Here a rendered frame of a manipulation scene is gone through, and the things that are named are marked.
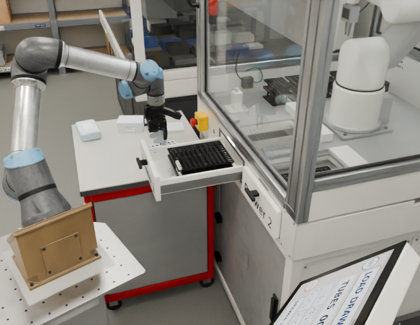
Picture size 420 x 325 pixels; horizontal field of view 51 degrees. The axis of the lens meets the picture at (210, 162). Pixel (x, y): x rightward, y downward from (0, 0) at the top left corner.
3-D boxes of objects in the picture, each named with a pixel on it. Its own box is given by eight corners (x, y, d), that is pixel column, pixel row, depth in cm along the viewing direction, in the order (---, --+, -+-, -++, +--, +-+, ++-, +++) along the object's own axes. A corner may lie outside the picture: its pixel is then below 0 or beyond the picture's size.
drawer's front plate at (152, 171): (156, 202, 161) (154, 177, 155) (142, 162, 184) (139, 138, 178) (161, 201, 161) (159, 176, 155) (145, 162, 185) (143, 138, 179)
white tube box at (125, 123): (117, 132, 220) (116, 122, 217) (120, 124, 227) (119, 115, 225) (143, 132, 220) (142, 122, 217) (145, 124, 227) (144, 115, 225)
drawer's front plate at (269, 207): (274, 239, 143) (277, 212, 138) (241, 190, 167) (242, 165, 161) (279, 238, 144) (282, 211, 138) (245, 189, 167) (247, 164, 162)
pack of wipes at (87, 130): (102, 138, 214) (100, 130, 212) (82, 142, 211) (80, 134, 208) (95, 126, 226) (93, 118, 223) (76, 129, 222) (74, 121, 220)
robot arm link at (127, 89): (124, 73, 169) (148, 67, 175) (114, 85, 178) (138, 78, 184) (132, 92, 169) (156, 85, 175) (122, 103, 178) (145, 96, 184)
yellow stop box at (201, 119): (198, 132, 203) (197, 118, 199) (193, 125, 209) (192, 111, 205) (208, 131, 204) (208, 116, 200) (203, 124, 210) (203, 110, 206)
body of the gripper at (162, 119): (143, 127, 196) (142, 102, 190) (162, 123, 199) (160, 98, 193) (149, 134, 190) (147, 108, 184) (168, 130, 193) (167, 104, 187)
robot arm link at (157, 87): (138, 68, 181) (156, 63, 185) (141, 93, 186) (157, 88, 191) (149, 73, 175) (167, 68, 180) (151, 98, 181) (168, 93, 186)
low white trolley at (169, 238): (103, 319, 216) (79, 191, 177) (91, 238, 267) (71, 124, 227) (216, 291, 231) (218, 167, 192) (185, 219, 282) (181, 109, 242)
